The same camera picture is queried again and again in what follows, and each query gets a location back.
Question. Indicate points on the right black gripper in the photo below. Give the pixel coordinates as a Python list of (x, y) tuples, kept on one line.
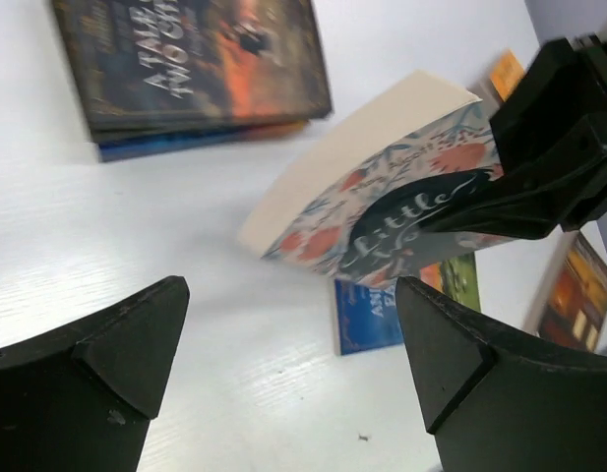
[(546, 116)]

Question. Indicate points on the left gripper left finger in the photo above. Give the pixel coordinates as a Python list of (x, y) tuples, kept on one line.
[(81, 396)]

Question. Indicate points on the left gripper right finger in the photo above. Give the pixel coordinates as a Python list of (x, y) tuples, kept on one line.
[(496, 398)]

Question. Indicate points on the yellow orange book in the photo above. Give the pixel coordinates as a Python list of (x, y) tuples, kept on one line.
[(500, 81)]

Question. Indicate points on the brown orange book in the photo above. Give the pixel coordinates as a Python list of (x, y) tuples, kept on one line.
[(570, 304)]

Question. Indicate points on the green and blue book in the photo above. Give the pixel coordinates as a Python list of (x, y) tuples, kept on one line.
[(366, 318)]

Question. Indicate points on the Little Women floral book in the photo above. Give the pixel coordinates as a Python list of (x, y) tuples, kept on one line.
[(357, 205)]

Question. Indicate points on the Jane Eyre blue book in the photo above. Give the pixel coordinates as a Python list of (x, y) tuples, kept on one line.
[(176, 141)]

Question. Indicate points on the A Tale of Two Cities book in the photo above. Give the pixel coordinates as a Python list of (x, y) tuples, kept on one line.
[(155, 67)]

